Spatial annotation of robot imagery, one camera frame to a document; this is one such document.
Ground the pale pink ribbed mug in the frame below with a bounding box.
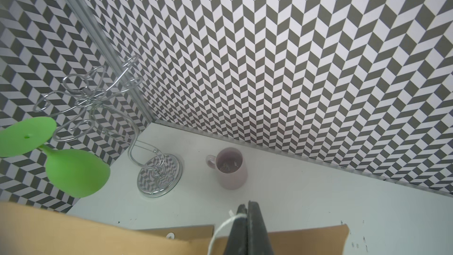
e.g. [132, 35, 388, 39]
[206, 148, 248, 190]

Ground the brown kraft file bag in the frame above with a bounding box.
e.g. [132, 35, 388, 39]
[1, 203, 349, 255]

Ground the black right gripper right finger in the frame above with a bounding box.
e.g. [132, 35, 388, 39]
[247, 201, 274, 255]

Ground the green plastic wine glass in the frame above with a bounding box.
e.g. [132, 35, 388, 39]
[1, 117, 110, 198]

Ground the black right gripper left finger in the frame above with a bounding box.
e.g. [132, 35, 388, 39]
[224, 204, 248, 255]

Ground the white file bag string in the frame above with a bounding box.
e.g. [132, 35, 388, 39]
[206, 210, 247, 255]

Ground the chrome wire glass rack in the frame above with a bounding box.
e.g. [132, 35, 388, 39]
[33, 55, 183, 198]

